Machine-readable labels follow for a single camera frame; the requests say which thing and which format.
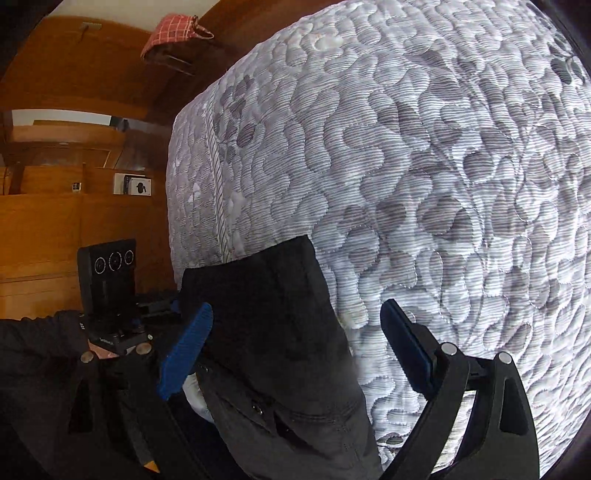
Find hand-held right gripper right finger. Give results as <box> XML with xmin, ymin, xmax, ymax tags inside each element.
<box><xmin>379</xmin><ymin>299</ymin><xmax>540</xmax><ymax>480</ymax></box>

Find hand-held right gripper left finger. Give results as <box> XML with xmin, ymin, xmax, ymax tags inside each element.
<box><xmin>65</xmin><ymin>302</ymin><xmax>214</xmax><ymax>480</ymax></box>

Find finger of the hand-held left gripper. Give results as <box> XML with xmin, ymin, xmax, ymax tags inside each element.
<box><xmin>136</xmin><ymin>295</ymin><xmax>183</xmax><ymax>320</ymax></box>

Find black pants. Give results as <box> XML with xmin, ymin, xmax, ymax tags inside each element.
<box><xmin>178</xmin><ymin>235</ymin><xmax>385</xmax><ymax>480</ymax></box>

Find person's left forearm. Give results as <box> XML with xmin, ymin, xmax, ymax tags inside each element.
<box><xmin>0</xmin><ymin>310</ymin><xmax>139</xmax><ymax>480</ymax></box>

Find person's left hand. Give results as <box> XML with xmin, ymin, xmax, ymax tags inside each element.
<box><xmin>87</xmin><ymin>340</ymin><xmax>122</xmax><ymax>364</ymax></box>

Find white cloth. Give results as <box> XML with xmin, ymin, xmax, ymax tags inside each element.
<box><xmin>181</xmin><ymin>373</ymin><xmax>214</xmax><ymax>423</ymax></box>

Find wooden cabinet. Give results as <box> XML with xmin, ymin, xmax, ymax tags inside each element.
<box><xmin>0</xmin><ymin>108</ymin><xmax>174</xmax><ymax>320</ymax></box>

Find grey quilted bedspread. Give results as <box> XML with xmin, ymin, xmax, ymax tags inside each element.
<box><xmin>164</xmin><ymin>0</ymin><xmax>591</xmax><ymax>480</ymax></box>

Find dark metal framed chair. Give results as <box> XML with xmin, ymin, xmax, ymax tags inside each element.
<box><xmin>143</xmin><ymin>41</ymin><xmax>199</xmax><ymax>78</ymax></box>

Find red checked cloth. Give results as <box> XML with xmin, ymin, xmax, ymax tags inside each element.
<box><xmin>141</xmin><ymin>14</ymin><xmax>215</xmax><ymax>61</ymax></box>

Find white wall socket plate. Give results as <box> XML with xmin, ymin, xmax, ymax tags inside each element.
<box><xmin>113</xmin><ymin>173</ymin><xmax>153</xmax><ymax>197</ymax></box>

